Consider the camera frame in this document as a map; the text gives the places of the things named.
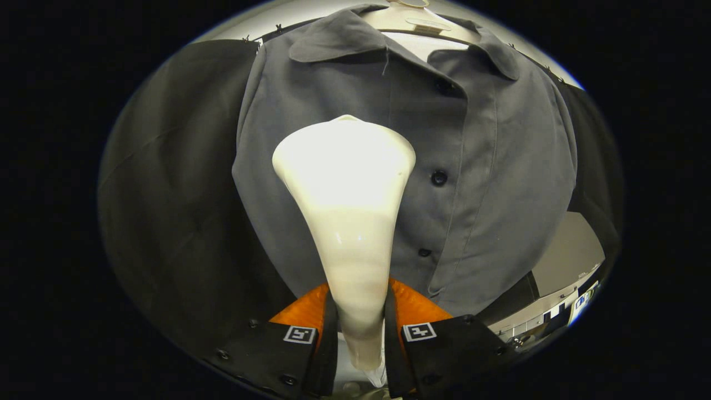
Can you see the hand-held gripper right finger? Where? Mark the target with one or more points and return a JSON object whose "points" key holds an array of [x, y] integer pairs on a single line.
{"points": [[392, 355]]}

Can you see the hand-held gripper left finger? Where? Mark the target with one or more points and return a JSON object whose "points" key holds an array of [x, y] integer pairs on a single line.
{"points": [[329, 355]]}

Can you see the white garment steamer head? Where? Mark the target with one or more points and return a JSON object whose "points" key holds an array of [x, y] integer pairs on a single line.
{"points": [[344, 183]]}

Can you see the grey button-up shirt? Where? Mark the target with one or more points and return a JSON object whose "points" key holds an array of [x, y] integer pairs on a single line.
{"points": [[500, 166]]}

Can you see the white side table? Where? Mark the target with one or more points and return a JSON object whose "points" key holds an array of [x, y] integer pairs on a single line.
{"points": [[577, 314]]}

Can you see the grey cabinet with sticker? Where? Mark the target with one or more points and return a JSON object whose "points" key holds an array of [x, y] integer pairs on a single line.
{"points": [[566, 250]]}

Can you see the black backdrop cloth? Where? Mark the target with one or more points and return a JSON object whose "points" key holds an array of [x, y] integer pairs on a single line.
{"points": [[166, 194]]}

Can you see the cream white mannequin torso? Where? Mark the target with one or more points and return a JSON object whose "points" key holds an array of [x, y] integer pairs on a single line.
{"points": [[400, 19]]}

